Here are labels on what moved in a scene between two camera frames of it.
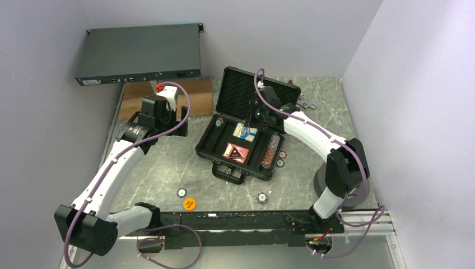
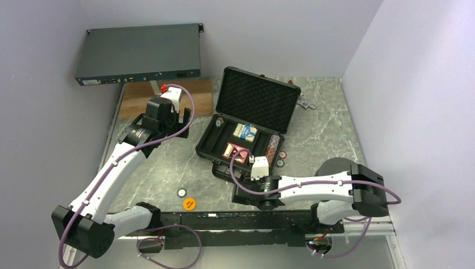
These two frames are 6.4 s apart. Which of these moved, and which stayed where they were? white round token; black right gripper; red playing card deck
Moved: black right gripper
Stayed: red playing card deck; white round token
